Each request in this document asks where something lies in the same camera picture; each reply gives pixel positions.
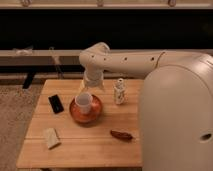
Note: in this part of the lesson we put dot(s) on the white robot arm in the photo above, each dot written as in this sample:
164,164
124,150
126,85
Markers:
175,105

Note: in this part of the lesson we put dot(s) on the white ceramic cup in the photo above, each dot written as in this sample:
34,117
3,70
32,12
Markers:
84,102

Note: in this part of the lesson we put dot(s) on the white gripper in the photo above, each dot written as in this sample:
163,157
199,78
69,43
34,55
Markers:
92,79

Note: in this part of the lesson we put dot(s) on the small patterned white bottle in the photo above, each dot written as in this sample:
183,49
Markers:
119,91

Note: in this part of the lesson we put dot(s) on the long metal rail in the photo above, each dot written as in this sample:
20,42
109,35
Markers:
37,57

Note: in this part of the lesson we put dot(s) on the wooden table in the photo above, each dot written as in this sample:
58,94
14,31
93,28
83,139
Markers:
83,146

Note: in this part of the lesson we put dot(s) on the brown dried chili pepper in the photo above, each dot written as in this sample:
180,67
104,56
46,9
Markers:
121,135

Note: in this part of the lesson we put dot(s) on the black smartphone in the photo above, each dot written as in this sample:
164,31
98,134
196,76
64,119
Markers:
56,104

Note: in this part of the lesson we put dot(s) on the orange round plate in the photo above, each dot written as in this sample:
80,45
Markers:
92,116

